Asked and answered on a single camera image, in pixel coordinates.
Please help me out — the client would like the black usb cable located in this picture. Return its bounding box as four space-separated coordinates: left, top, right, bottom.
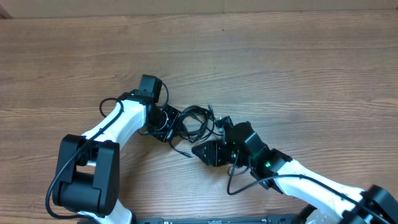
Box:
137 103 224 159

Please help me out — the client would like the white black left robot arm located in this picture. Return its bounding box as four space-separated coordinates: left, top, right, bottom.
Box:
45 75 178 223

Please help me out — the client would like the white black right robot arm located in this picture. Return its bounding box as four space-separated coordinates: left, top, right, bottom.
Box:
192 122 397 223

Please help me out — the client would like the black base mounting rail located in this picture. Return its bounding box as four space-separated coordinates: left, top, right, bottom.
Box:
77 213 315 224

